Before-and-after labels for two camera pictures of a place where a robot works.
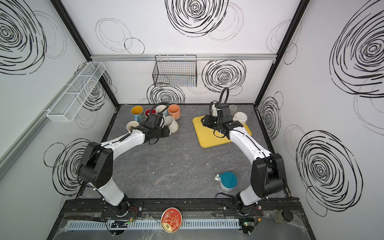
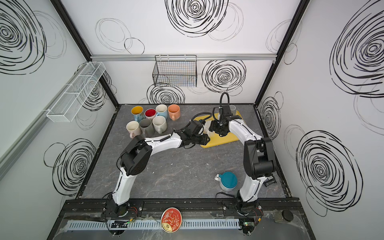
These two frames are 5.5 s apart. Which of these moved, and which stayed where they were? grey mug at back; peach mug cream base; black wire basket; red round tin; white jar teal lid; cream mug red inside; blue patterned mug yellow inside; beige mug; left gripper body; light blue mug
Moved: left gripper body; light blue mug
Stayed: blue patterned mug yellow inside; beige mug; red round tin; grey mug at back; white jar teal lid; cream mug red inside; black wire basket; peach mug cream base
